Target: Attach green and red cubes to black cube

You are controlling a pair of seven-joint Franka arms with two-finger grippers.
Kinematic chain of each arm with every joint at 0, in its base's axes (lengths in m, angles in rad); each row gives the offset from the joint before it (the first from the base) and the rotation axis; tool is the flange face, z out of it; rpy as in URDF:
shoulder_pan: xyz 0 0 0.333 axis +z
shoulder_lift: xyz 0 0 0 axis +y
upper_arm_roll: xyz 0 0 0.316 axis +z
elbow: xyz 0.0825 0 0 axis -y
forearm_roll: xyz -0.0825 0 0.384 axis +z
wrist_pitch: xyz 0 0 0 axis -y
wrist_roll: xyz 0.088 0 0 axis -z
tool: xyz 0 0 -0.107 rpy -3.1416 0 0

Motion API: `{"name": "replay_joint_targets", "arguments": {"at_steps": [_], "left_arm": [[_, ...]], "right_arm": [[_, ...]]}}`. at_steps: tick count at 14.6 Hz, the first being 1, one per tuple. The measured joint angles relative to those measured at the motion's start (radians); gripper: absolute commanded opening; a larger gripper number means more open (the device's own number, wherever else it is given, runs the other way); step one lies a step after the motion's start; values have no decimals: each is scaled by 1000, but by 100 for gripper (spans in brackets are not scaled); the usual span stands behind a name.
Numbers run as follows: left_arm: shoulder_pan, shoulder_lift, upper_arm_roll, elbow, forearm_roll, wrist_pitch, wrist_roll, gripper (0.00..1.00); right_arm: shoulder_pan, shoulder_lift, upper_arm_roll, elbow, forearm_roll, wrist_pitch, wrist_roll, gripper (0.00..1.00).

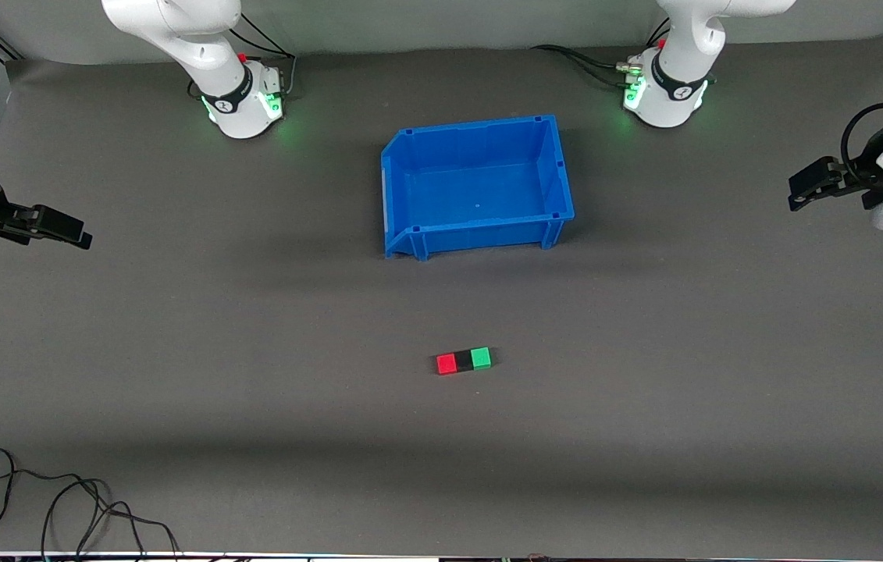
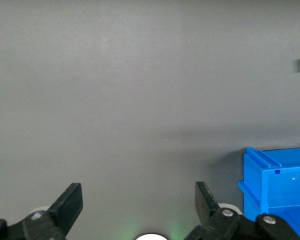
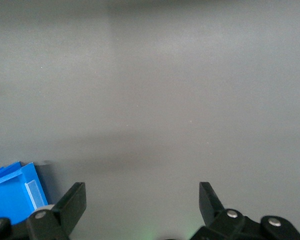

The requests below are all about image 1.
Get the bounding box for blue plastic storage bin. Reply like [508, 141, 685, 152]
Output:
[380, 114, 575, 261]

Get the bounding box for dark grey table mat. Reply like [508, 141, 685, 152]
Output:
[0, 27, 883, 557]

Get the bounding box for black left arm base cables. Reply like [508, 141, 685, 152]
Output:
[530, 17, 673, 88]

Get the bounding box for black arm base cables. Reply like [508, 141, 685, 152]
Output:
[530, 17, 673, 88]
[226, 14, 298, 99]

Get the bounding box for thin black loose cable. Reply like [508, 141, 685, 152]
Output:
[0, 448, 181, 560]

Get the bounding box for black right arm base cables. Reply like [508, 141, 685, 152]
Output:
[226, 14, 298, 99]

